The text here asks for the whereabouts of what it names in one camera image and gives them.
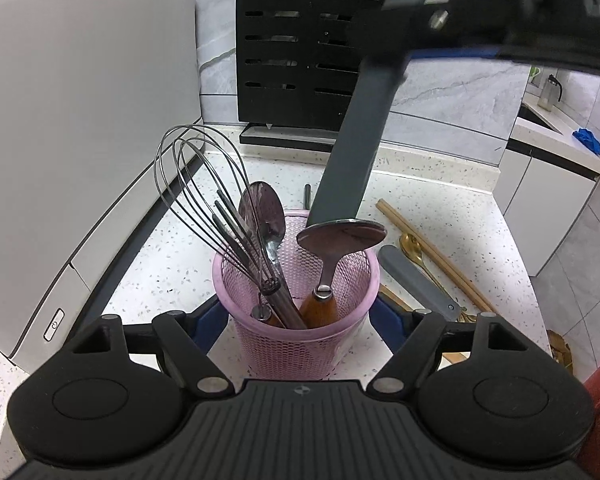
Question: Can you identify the steel wire whisk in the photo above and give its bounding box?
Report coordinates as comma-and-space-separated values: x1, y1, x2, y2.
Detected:
153, 124, 308, 331

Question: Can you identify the pink mesh utensil holder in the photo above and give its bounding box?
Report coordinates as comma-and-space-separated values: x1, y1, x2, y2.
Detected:
211, 208, 381, 381

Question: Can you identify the grey power cable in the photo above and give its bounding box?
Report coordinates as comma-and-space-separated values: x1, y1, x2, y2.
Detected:
200, 47, 238, 73

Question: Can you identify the blue cloth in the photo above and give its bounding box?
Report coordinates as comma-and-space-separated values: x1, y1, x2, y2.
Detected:
572, 128, 600, 156

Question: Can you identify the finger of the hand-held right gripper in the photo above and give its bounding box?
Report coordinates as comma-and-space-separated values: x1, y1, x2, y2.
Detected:
349, 0, 511, 58

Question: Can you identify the wooden chopstick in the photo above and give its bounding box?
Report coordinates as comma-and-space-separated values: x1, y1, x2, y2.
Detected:
380, 199, 496, 313
376, 202, 483, 315

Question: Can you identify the white countertop appliance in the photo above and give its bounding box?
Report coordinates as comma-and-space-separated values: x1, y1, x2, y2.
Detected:
0, 0, 203, 361

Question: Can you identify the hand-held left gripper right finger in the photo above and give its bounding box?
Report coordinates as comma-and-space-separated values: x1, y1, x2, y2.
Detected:
367, 296, 531, 397

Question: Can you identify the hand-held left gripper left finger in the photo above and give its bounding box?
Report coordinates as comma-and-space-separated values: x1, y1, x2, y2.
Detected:
70, 296, 233, 397

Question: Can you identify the gold spoon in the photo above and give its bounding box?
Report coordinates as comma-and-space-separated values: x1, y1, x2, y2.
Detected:
399, 233, 476, 323

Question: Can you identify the brown object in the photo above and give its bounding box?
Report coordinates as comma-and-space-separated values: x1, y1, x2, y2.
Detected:
547, 330, 576, 376

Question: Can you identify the black knife block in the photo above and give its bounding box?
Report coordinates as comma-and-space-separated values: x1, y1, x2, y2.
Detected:
235, 0, 396, 151

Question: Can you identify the steel spoon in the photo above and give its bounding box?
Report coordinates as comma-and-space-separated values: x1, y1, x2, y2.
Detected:
237, 181, 287, 306

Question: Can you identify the large spoon with wooden handle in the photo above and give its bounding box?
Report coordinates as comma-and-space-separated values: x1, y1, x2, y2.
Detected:
296, 219, 388, 328

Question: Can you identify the white base cabinet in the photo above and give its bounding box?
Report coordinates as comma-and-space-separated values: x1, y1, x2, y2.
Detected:
492, 100, 600, 278

